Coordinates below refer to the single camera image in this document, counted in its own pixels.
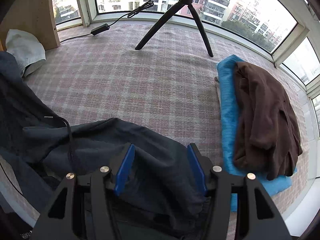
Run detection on dark slate track pants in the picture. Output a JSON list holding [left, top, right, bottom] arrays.
[[1, 52, 209, 239]]

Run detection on brown folded garment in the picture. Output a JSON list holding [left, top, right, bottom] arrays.
[[233, 62, 303, 180]]

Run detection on pink plaid table cloth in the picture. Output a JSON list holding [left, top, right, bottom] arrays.
[[23, 24, 309, 216]]

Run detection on blue folded garment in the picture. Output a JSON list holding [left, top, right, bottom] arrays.
[[217, 55, 292, 212]]

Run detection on white denim garment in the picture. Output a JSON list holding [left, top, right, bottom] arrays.
[[5, 29, 46, 77]]

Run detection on large light wood board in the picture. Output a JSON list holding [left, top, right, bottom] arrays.
[[1, 0, 60, 51]]

